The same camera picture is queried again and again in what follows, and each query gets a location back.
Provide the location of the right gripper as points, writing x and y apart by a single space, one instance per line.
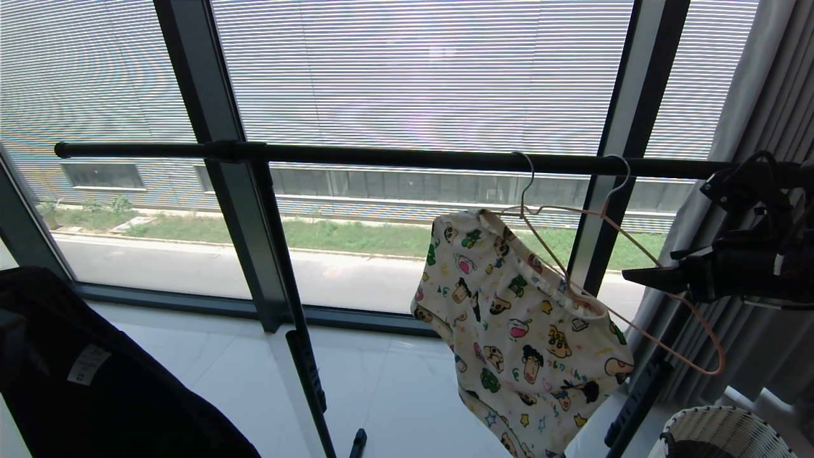
750 277

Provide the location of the black clothes rack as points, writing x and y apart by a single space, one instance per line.
381 156

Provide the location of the pink clothes hanger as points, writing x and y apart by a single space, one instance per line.
531 172
626 172

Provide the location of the white laundry basket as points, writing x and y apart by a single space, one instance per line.
718 423

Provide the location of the cream printed garment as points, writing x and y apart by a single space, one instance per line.
509 331

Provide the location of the brown curtain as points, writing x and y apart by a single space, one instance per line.
763 95

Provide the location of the window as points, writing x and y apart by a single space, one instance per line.
203 76

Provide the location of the black garment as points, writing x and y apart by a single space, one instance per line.
127 407

